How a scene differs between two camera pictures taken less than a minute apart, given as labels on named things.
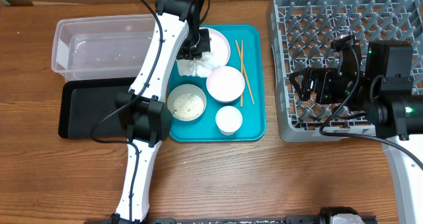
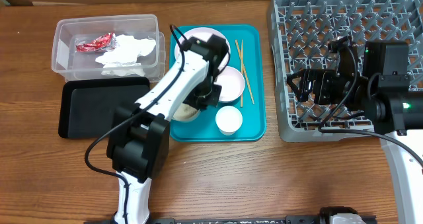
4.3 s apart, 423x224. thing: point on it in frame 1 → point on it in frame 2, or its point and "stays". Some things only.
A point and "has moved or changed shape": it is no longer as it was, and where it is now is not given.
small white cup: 229,119 stays
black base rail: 307,220 stays
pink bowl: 225,84 stays
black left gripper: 205,45 → 215,97
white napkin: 201,67 has moved or changed shape
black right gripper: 312,84 stays
